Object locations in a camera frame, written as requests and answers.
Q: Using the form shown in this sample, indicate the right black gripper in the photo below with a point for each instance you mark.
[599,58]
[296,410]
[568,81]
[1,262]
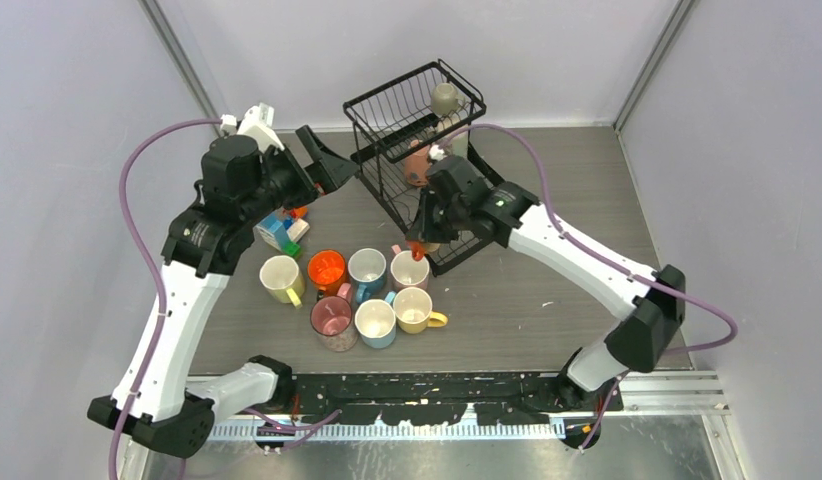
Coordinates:
[423,231]

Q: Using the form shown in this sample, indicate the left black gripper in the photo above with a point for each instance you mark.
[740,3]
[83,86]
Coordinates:
[327,171]

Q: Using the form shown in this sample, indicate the small orange cup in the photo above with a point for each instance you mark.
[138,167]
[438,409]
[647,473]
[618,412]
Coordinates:
[418,250]

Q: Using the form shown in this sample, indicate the light pink faceted mug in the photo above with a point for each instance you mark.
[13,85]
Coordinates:
[405,271]

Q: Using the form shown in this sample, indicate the large orange mug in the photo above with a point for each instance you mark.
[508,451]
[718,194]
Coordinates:
[327,271]

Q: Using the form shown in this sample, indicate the yellow mug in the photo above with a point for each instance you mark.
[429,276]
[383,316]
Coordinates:
[414,311]

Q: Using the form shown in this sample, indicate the yellow-green faceted mug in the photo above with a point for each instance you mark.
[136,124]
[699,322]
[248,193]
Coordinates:
[282,278]

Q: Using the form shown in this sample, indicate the light blue faceted mug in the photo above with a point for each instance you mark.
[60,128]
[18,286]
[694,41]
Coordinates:
[375,321]

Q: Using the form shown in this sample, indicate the pink patterned mug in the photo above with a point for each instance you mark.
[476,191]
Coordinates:
[332,319]

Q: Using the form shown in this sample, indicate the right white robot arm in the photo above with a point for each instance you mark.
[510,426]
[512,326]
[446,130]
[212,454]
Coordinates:
[636,295]

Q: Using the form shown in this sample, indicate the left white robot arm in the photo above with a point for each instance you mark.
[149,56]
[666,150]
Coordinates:
[243,180]

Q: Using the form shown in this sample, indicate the salmon pink mug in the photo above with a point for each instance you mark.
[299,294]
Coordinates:
[416,164]

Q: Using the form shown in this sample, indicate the cream floral mug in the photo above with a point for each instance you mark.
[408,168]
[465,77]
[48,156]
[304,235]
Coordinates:
[459,142]

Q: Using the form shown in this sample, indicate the small white toy block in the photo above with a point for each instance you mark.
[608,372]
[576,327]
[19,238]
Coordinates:
[297,229]

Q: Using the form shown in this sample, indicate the small blue toy block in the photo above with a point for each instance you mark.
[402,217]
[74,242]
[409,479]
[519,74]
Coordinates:
[273,232]

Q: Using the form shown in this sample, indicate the small green toy block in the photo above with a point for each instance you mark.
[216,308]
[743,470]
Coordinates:
[292,249]

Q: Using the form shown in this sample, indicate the beige grey cup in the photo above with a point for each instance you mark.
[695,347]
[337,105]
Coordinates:
[446,100]

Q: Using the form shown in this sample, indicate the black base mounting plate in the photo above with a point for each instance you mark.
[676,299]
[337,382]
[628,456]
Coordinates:
[429,399]

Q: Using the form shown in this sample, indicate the black wire dish rack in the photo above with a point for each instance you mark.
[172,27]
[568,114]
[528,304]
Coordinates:
[394,125]

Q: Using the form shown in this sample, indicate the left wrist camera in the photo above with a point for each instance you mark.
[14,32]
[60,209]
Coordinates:
[256,123]

